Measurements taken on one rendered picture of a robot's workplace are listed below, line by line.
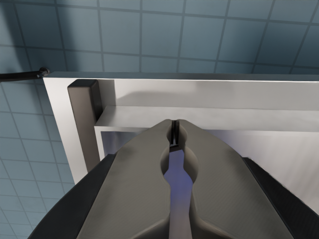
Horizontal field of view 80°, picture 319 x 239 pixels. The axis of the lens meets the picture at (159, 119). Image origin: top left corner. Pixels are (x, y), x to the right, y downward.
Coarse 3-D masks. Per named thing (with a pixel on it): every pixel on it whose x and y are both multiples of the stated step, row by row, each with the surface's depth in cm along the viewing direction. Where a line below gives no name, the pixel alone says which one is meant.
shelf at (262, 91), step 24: (72, 72) 17; (96, 72) 17; (120, 72) 17; (48, 96) 17; (120, 96) 17; (144, 96) 16; (168, 96) 16; (192, 96) 16; (216, 96) 16; (240, 96) 16; (264, 96) 16; (288, 96) 16; (312, 96) 16; (72, 120) 18; (72, 144) 19; (72, 168) 21
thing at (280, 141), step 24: (120, 120) 15; (144, 120) 15; (192, 120) 15; (216, 120) 15; (240, 120) 15; (264, 120) 15; (288, 120) 15; (312, 120) 15; (120, 144) 19; (240, 144) 18; (264, 144) 18; (288, 144) 18; (312, 144) 18; (264, 168) 20; (288, 168) 20; (312, 168) 20; (312, 192) 21
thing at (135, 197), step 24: (168, 120) 11; (144, 144) 9; (168, 144) 9; (120, 168) 8; (144, 168) 8; (168, 168) 10; (120, 192) 7; (144, 192) 7; (168, 192) 7; (96, 216) 6; (120, 216) 6; (144, 216) 6; (168, 216) 6
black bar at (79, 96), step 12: (72, 84) 14; (84, 84) 14; (96, 84) 15; (72, 96) 14; (84, 96) 14; (96, 96) 15; (72, 108) 15; (84, 108) 15; (96, 108) 15; (84, 120) 15; (96, 120) 16; (84, 132) 16; (84, 144) 17; (96, 144) 17; (84, 156) 17; (96, 156) 17
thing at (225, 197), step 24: (192, 144) 9; (216, 144) 9; (192, 168) 9; (216, 168) 8; (240, 168) 8; (192, 192) 7; (216, 192) 7; (240, 192) 7; (192, 216) 7; (216, 216) 6; (240, 216) 6; (264, 216) 6
